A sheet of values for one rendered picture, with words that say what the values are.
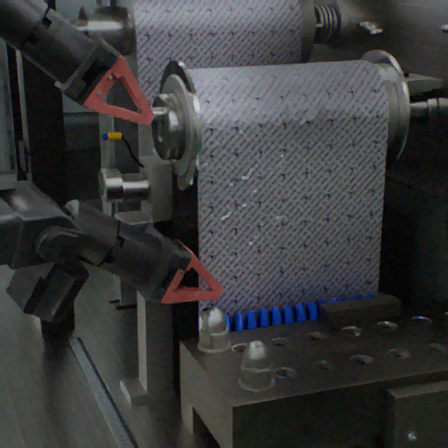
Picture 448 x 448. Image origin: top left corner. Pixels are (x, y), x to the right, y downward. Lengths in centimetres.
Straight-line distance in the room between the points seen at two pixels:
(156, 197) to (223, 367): 23
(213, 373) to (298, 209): 24
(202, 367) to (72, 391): 29
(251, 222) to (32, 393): 37
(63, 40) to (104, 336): 52
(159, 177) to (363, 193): 24
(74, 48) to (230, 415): 41
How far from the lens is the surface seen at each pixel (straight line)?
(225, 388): 88
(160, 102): 101
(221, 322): 95
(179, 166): 102
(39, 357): 128
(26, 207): 88
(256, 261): 103
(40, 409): 114
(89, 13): 122
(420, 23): 118
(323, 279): 108
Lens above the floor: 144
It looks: 17 degrees down
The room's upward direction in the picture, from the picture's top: straight up
